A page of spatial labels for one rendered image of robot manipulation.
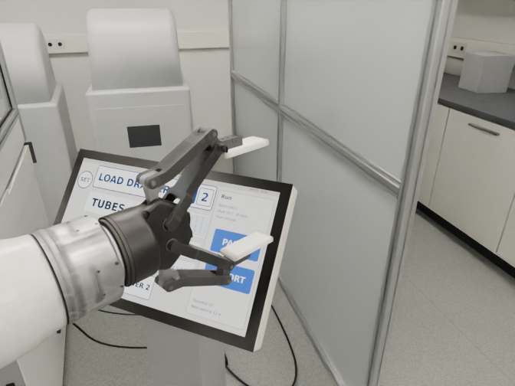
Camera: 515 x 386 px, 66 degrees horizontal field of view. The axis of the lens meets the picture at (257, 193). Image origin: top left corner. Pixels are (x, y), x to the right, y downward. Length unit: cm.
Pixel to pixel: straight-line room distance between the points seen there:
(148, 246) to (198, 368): 68
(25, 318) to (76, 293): 4
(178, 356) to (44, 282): 72
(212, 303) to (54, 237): 44
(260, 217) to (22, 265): 48
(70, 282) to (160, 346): 72
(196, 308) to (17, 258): 46
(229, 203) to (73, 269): 46
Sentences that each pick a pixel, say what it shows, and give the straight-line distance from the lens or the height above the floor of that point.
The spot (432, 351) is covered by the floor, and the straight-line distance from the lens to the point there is 220.
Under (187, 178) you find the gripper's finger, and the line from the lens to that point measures 44.
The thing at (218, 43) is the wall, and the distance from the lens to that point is 423.
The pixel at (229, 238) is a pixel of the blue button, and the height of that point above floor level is 110.
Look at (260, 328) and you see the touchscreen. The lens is 75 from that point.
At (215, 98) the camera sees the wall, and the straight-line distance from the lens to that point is 436.
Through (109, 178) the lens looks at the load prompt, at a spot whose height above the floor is 116.
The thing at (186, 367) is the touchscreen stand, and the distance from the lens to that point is 108.
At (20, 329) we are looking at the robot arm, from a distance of 37.
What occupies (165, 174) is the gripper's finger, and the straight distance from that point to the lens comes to 42.
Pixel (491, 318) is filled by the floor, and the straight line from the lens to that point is 251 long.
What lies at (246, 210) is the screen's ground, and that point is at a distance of 77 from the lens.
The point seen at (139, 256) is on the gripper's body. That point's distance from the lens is 40.
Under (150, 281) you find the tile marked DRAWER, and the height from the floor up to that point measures 101.
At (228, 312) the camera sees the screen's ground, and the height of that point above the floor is 100.
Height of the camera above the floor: 152
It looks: 26 degrees down
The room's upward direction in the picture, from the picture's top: straight up
